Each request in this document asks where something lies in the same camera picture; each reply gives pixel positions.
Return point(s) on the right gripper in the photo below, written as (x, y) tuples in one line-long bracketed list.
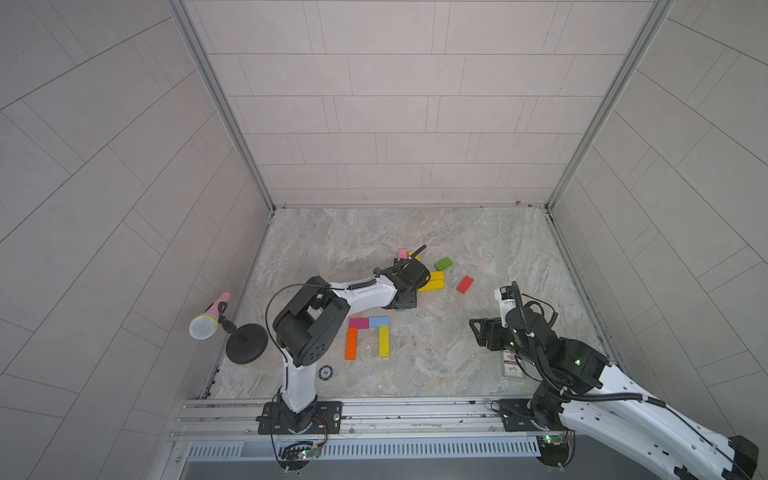
[(490, 325)]

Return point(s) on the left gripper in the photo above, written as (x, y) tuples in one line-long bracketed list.
[(412, 302)]

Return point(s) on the red block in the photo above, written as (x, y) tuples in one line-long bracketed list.
[(465, 284)]

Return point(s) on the light blue block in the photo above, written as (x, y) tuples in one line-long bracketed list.
[(378, 322)]

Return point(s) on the yellow block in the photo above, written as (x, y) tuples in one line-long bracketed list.
[(437, 276), (433, 285), (384, 341)]

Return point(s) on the magenta block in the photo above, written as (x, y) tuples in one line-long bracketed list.
[(359, 323)]

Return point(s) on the orange block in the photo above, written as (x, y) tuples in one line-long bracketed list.
[(351, 344)]

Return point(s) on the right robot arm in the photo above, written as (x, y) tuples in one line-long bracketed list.
[(684, 450)]

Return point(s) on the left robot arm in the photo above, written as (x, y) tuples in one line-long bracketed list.
[(306, 327)]

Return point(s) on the green block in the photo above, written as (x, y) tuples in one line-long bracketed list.
[(443, 264)]

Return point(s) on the playing card box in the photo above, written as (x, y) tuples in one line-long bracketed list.
[(510, 368)]

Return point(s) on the right circuit board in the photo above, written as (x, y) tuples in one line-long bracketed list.
[(554, 450)]

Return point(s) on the circuit board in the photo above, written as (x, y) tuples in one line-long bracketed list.
[(296, 456), (554, 450)]

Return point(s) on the black microphone stand base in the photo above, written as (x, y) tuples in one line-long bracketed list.
[(246, 344)]

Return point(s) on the left circuit board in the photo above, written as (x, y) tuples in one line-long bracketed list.
[(296, 456)]

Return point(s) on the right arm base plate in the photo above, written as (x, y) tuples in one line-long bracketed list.
[(529, 414)]

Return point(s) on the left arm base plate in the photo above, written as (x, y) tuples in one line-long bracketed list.
[(320, 417)]

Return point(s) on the aluminium mounting rail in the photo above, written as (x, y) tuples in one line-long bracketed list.
[(420, 417)]

